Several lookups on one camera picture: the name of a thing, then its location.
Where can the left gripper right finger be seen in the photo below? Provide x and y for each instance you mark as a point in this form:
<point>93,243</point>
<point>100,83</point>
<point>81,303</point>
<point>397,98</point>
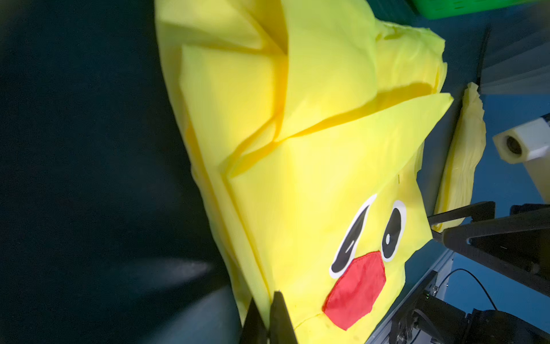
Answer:
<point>281,330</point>

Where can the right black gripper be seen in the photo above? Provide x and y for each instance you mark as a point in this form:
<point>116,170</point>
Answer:
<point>516,246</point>

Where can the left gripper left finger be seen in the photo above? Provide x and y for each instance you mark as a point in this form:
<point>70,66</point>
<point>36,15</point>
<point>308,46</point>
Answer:
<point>254,330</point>

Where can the plain yellow raincoat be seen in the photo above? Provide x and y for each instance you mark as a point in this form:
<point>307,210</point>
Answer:
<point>465,153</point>

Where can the yellow duck face raincoat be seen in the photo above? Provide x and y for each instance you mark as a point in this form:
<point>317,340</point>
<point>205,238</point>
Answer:
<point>304,122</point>

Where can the green plastic mesh basket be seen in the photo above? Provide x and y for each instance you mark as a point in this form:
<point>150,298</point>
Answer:
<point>439,9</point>

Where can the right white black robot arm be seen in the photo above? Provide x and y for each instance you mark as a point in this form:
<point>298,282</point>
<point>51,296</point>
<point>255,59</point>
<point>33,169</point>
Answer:
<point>423,312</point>

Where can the back aluminium frame bar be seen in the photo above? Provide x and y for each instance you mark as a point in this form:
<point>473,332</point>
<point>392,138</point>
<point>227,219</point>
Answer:
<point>516,55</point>

